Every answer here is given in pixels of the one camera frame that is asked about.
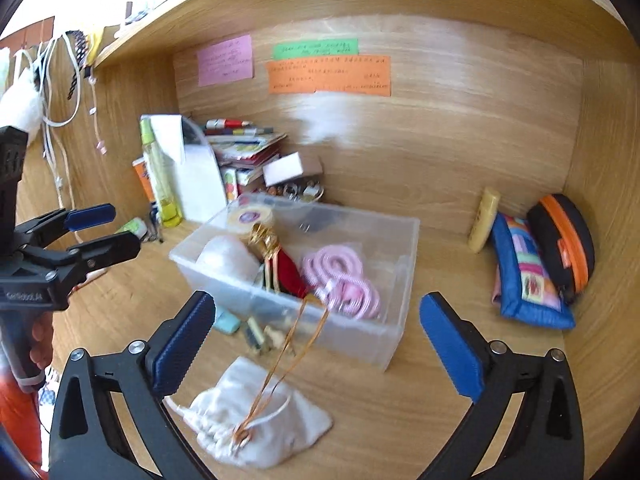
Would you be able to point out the white folded paper sheet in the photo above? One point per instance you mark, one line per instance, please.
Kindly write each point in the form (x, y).
(191, 165)

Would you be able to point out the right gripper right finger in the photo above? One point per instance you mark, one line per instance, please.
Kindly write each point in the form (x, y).
(546, 440)

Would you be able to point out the green sticky note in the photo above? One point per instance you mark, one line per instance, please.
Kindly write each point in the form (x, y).
(311, 48)

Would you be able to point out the orange sleeved left forearm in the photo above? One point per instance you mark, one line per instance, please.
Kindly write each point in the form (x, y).
(20, 417)

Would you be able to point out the blue patchwork pouch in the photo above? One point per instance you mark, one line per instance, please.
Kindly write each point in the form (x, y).
(524, 291)

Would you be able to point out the white fluffy bag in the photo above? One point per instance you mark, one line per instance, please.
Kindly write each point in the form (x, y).
(21, 106)

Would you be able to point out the beige round cream jar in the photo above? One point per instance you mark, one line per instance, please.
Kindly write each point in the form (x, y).
(241, 220)

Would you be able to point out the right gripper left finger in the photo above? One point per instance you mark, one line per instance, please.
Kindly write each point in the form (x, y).
(87, 440)

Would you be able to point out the red pouch with gold trim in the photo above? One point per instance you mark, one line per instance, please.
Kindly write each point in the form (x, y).
(280, 274)

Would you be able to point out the clear plastic storage box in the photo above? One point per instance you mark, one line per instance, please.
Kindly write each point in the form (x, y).
(358, 263)

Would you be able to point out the bowl of beads trinkets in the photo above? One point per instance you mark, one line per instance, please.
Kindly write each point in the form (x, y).
(303, 191)

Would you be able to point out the white drawstring cloth bag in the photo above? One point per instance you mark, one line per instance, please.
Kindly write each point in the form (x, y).
(289, 425)

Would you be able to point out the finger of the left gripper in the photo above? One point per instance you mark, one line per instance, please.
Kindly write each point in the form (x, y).
(72, 266)
(47, 228)

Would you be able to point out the orange sunscreen tube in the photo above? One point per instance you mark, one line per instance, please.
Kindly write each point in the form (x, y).
(139, 166)

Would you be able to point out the yellow lotion tube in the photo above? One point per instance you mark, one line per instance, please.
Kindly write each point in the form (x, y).
(486, 213)

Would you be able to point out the black orange zipper case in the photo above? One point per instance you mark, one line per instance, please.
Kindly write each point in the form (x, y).
(565, 244)

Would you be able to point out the orange sticky note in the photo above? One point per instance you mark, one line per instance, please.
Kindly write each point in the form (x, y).
(359, 74)

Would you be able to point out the white orange label bottle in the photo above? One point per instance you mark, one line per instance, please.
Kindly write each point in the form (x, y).
(136, 226)

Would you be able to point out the pink sticky note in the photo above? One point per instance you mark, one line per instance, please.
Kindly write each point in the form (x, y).
(228, 61)

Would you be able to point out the yellow gourd charm tassel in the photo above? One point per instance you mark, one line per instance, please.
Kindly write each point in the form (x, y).
(263, 339)

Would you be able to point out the small white cardboard box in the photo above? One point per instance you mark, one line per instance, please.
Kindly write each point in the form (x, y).
(291, 167)

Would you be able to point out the metal nail clipper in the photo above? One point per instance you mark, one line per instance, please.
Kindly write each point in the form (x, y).
(155, 225)

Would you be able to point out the stack of books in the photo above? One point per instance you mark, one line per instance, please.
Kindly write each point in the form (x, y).
(242, 155)

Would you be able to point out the yellow-green spray bottle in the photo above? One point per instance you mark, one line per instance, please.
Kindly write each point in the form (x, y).
(170, 214)

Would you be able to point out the left hand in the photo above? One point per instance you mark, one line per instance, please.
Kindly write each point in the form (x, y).
(41, 352)

